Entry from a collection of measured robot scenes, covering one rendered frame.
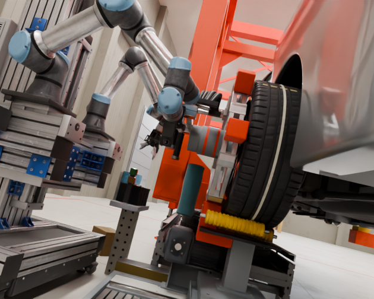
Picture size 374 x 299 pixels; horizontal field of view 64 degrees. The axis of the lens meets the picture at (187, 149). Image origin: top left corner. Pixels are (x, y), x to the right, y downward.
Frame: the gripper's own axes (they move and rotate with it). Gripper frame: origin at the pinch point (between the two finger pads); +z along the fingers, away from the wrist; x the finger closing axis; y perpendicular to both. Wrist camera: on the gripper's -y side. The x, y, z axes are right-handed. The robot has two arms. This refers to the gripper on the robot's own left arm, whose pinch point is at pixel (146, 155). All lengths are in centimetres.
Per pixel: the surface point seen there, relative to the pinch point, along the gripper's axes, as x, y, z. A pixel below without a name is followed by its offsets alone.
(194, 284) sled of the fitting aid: 90, 28, 29
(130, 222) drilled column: 33, 20, 36
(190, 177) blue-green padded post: 62, 43, -15
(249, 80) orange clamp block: 69, 61, -67
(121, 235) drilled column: 34, 21, 44
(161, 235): 52, 13, 30
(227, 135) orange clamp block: 82, 77, -42
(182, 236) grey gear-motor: 73, 34, 13
